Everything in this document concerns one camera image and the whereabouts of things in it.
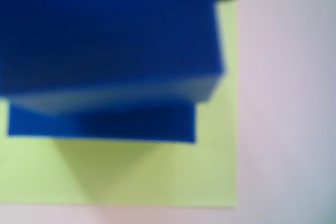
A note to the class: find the medium blue cube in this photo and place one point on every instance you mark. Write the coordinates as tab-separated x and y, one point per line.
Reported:
105	24

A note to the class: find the green paper square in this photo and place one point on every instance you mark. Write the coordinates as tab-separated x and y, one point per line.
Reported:
157	176

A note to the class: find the large blue cube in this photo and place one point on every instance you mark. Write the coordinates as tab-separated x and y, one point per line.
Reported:
105	127

